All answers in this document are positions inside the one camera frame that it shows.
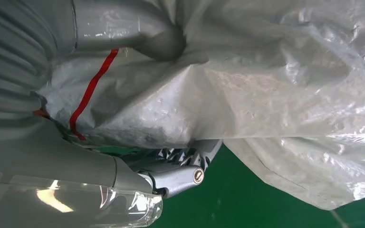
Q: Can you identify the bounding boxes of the green conveyor belt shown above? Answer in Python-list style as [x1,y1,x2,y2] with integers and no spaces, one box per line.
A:
[91,143,365,228]

